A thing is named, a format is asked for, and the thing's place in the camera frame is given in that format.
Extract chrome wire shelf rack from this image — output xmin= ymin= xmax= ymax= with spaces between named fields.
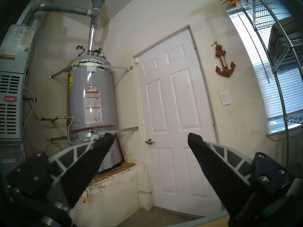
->
xmin=218 ymin=0 xmax=303 ymax=168

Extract teal grey cushion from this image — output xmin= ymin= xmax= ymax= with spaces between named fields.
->
xmin=267 ymin=36 xmax=303 ymax=66

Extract galvanized metal strap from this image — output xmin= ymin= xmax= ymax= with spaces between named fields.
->
xmin=49 ymin=63 xmax=133 ymax=79
xmin=46 ymin=127 xmax=139 ymax=142

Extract brown anchor wall thermometer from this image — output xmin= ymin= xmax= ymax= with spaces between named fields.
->
xmin=211 ymin=41 xmax=236 ymax=77

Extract white light switch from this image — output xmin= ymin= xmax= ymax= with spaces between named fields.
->
xmin=220 ymin=92 xmax=231 ymax=106

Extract white heater cable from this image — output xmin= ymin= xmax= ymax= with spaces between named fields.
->
xmin=67 ymin=117 xmax=91 ymax=145

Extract yellow gas line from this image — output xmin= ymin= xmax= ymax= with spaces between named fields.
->
xmin=31 ymin=111 xmax=68 ymax=122

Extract white window sill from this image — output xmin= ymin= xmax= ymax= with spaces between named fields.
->
xmin=266 ymin=126 xmax=303 ymax=142

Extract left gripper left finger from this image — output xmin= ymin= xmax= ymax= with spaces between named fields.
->
xmin=6 ymin=133 xmax=116 ymax=208

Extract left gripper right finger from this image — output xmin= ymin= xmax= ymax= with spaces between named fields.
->
xmin=188 ymin=133 xmax=295 ymax=223

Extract grey bryant furnace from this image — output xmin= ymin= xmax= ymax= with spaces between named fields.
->
xmin=0 ymin=24 xmax=37 ymax=172

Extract white panel door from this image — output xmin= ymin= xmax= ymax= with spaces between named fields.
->
xmin=134 ymin=26 xmax=227 ymax=217

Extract window with white blinds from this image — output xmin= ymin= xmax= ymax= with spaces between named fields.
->
xmin=228 ymin=9 xmax=303 ymax=122

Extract grey metal flue pipe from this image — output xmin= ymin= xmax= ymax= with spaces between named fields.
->
xmin=21 ymin=0 xmax=110 ymax=56

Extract wooden ledge board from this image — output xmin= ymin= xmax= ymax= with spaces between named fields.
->
xmin=91 ymin=163 xmax=136 ymax=184

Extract grey water heater tank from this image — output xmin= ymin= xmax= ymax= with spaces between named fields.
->
xmin=67 ymin=56 xmax=125 ymax=172

